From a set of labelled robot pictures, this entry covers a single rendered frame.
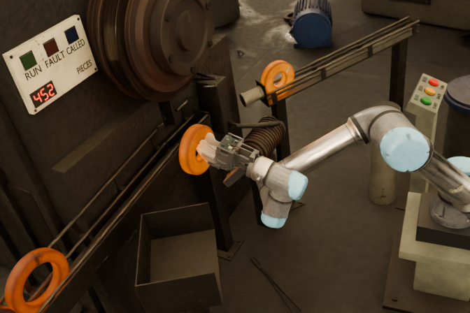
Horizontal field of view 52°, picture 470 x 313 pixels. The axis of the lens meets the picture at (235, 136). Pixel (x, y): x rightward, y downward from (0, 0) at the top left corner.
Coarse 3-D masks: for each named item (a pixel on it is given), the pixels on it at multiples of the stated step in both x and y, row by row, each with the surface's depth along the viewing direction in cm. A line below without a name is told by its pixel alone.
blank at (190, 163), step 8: (192, 128) 143; (200, 128) 144; (208, 128) 148; (184, 136) 142; (192, 136) 141; (200, 136) 145; (184, 144) 141; (192, 144) 142; (184, 152) 140; (192, 152) 142; (184, 160) 141; (192, 160) 143; (200, 160) 147; (184, 168) 144; (192, 168) 144; (200, 168) 147
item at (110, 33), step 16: (112, 0) 135; (128, 0) 135; (112, 16) 134; (112, 32) 135; (112, 48) 137; (112, 64) 141; (128, 64) 140; (128, 80) 141; (144, 96) 149; (160, 96) 156; (176, 96) 164
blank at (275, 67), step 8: (272, 64) 195; (280, 64) 196; (288, 64) 198; (264, 72) 196; (272, 72) 195; (280, 72) 198; (288, 72) 200; (264, 80) 195; (272, 80) 197; (280, 80) 203; (288, 80) 202; (272, 88) 199
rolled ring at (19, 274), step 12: (36, 252) 128; (48, 252) 130; (60, 252) 134; (24, 264) 124; (36, 264) 127; (60, 264) 134; (12, 276) 123; (24, 276) 124; (60, 276) 135; (12, 288) 122; (48, 288) 136; (12, 300) 122; (36, 300) 132; (24, 312) 126
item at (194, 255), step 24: (144, 216) 143; (168, 216) 144; (192, 216) 145; (144, 240) 139; (168, 240) 148; (192, 240) 147; (144, 264) 134; (168, 264) 141; (192, 264) 140; (216, 264) 139; (144, 288) 122; (168, 288) 123; (192, 288) 124; (216, 288) 125; (168, 312) 129; (192, 312) 150
